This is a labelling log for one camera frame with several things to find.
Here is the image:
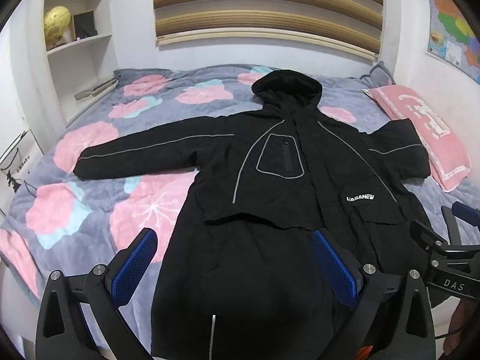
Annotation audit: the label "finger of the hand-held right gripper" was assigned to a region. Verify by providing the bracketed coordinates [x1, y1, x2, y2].
[441, 201, 480, 249]
[410, 219, 451, 256]

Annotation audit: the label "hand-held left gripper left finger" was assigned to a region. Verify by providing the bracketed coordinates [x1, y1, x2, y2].
[35, 227, 159, 360]

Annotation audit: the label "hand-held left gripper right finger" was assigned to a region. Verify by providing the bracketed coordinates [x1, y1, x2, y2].
[312, 228, 438, 360]

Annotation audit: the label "black hooded jacket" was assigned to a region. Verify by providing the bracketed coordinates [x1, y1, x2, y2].
[73, 69, 451, 360]

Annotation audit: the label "pink pillow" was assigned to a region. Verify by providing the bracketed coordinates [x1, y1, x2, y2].
[362, 84, 472, 194]

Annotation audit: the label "grey pink floral blanket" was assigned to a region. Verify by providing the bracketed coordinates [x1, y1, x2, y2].
[0, 65, 480, 346]

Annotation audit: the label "grey pillow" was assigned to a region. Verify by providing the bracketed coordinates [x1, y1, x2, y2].
[360, 60, 396, 87]

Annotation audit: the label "grey objects on shelf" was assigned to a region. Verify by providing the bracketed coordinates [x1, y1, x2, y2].
[74, 78, 119, 101]

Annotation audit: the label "white corner shelf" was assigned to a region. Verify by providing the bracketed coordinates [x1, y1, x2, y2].
[41, 0, 121, 128]

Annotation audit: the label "yellow globe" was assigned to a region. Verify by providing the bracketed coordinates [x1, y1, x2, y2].
[43, 5, 72, 44]

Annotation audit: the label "striped brown window blind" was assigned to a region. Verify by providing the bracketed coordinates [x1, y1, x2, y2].
[152, 0, 387, 61]

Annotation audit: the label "black wall sticker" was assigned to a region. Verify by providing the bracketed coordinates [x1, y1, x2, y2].
[0, 129, 38, 211]

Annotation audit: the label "colourful wall map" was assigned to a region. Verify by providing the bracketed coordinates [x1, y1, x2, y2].
[425, 0, 480, 87]

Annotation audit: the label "black picture frame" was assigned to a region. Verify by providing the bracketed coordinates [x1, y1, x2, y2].
[72, 9, 99, 39]

